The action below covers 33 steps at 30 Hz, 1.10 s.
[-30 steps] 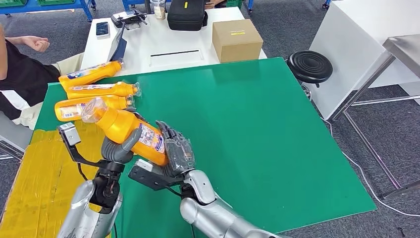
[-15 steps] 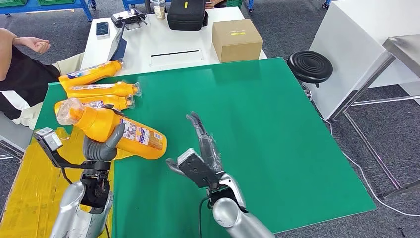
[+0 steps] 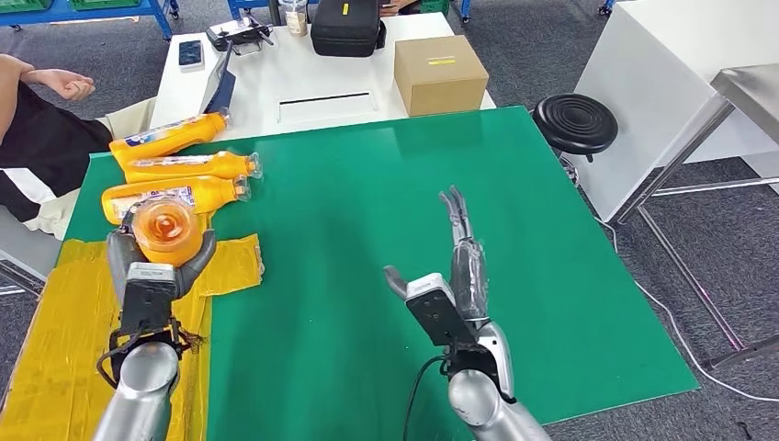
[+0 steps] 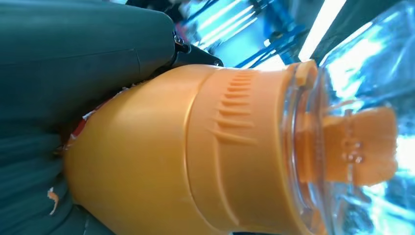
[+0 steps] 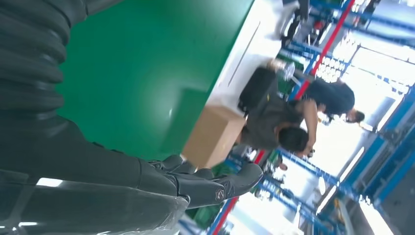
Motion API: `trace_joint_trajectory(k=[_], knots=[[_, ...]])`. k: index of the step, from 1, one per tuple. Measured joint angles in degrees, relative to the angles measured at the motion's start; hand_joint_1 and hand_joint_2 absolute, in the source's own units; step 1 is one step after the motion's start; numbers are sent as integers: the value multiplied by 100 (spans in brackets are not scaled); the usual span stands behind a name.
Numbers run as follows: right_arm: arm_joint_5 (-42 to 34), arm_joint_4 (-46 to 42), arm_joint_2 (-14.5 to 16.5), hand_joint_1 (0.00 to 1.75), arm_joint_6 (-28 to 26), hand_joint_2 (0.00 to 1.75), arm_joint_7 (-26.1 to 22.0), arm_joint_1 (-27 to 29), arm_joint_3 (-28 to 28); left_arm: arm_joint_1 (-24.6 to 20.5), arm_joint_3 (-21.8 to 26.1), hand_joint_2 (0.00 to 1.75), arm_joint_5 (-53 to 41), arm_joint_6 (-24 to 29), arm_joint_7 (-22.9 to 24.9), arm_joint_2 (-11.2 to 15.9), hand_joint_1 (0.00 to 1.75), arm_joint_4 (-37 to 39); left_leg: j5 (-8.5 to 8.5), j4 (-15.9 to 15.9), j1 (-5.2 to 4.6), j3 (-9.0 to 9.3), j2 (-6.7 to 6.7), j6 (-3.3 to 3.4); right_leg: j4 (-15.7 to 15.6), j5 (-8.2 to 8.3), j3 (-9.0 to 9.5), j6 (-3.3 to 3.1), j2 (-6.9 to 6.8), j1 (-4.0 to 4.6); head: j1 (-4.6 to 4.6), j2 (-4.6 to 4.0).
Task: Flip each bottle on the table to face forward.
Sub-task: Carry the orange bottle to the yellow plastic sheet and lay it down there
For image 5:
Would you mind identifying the clear plastic hand wrap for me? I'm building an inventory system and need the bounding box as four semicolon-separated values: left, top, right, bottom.
0;168;190;235

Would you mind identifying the white desk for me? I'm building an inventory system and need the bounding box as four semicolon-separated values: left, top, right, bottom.
207;0;300;114

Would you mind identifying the green plastic crate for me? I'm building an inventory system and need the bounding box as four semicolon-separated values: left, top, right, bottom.
193;206;224;223

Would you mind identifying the blue steel shelf rack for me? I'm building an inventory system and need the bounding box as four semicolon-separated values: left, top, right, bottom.
207;0;415;235

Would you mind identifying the brown cardboard box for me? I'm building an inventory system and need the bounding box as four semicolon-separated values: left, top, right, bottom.
181;105;247;169

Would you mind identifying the clear plastic drink cup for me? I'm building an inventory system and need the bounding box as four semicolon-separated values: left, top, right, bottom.
274;60;296;82

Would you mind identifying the person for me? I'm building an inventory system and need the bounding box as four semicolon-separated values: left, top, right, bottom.
239;94;320;157
301;79;366;124

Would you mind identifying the red barrier bar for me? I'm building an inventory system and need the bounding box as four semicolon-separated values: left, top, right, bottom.
212;0;356;235

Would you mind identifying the black carrying case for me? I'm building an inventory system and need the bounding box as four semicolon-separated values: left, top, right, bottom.
238;67;279;113

